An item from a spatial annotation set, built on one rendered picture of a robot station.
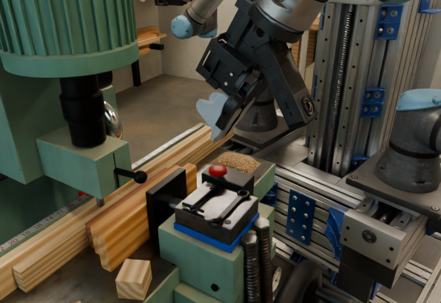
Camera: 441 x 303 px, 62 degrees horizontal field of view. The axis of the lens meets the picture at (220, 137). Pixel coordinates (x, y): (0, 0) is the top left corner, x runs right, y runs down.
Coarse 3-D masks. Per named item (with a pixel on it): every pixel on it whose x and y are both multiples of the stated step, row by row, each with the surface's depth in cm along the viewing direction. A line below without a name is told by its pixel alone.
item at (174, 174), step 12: (180, 168) 65; (168, 180) 61; (180, 180) 64; (156, 192) 58; (168, 192) 61; (180, 192) 65; (156, 204) 59; (168, 204) 62; (156, 216) 60; (168, 216) 63; (156, 228) 61
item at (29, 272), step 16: (192, 144) 85; (208, 144) 87; (176, 160) 78; (192, 160) 83; (80, 224) 59; (64, 240) 56; (80, 240) 59; (32, 256) 53; (48, 256) 54; (64, 256) 57; (16, 272) 51; (32, 272) 52; (48, 272) 55; (32, 288) 53
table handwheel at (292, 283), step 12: (300, 264) 51; (312, 264) 53; (288, 276) 49; (300, 276) 48; (312, 276) 51; (288, 288) 46; (300, 288) 47; (312, 288) 59; (276, 300) 45; (288, 300) 45; (312, 300) 61
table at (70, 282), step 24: (264, 168) 83; (264, 192) 83; (72, 264) 57; (96, 264) 57; (120, 264) 57; (168, 264) 57; (48, 288) 53; (72, 288) 53; (96, 288) 53; (168, 288) 55; (192, 288) 57
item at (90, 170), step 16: (64, 128) 62; (48, 144) 57; (64, 144) 56; (112, 144) 56; (128, 144) 57; (48, 160) 59; (64, 160) 56; (80, 160) 54; (96, 160) 52; (112, 160) 55; (128, 160) 58; (64, 176) 58; (80, 176) 56; (96, 176) 53; (112, 176) 56; (96, 192) 55; (112, 192) 57
